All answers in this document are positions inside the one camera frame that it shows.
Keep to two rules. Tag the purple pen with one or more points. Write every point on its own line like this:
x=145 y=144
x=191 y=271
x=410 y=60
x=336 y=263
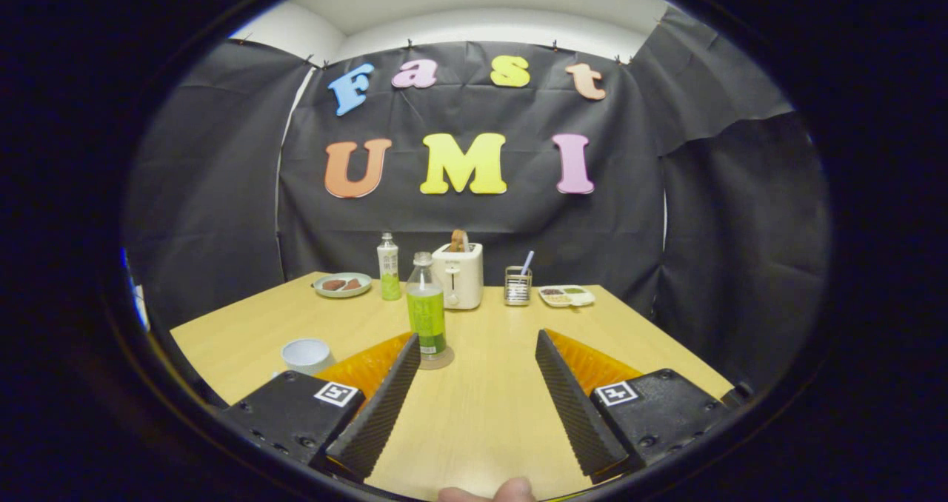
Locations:
x=527 y=262

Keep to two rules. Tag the pale green plate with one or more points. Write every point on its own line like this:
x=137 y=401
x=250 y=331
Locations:
x=342 y=294

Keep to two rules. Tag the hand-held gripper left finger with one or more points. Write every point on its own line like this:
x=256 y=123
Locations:
x=378 y=413

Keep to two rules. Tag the small white-capped green bottle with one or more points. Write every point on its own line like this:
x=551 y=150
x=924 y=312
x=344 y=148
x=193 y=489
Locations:
x=389 y=272

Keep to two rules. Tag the wooden table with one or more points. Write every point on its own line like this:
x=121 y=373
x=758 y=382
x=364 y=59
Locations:
x=489 y=398

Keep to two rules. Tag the white toaster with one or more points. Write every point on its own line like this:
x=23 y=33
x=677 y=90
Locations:
x=463 y=280

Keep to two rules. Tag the black backdrop cloth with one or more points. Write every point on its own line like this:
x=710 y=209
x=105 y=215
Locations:
x=459 y=213

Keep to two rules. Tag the round brown coaster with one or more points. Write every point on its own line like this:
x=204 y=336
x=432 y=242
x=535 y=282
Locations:
x=447 y=361

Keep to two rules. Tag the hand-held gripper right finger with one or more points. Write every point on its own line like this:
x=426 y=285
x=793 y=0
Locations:
x=578 y=413

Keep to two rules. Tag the brown toast slice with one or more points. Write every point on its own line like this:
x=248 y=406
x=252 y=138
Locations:
x=459 y=241

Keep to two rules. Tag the metal mesh holder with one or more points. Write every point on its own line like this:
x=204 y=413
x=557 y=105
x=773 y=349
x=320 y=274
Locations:
x=518 y=289

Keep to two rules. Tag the clear juice bottle green label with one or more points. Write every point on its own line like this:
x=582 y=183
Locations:
x=427 y=317

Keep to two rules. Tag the white divided tray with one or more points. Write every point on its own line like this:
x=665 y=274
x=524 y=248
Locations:
x=566 y=297

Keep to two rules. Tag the white cup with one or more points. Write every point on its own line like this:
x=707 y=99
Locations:
x=306 y=354

